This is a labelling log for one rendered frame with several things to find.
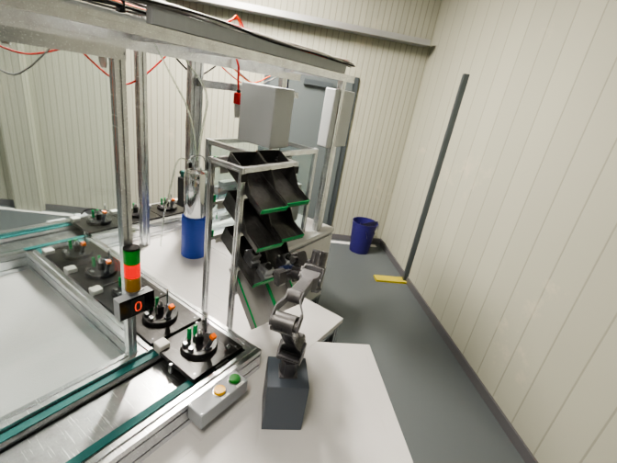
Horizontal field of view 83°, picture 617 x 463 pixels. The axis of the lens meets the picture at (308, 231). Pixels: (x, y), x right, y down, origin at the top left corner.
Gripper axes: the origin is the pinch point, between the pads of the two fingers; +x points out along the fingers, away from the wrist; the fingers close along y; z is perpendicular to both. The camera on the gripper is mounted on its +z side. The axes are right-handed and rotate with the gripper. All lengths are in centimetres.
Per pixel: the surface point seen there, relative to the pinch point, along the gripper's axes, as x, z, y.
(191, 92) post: 116, 81, -28
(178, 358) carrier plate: 20, -30, 37
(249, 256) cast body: 20.4, 1.5, 2.6
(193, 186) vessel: 95, 26, -12
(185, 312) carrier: 43, -24, 23
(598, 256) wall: -79, -15, -157
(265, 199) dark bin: 11.1, 26.1, -0.5
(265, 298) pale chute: 21.5, -20.4, -5.7
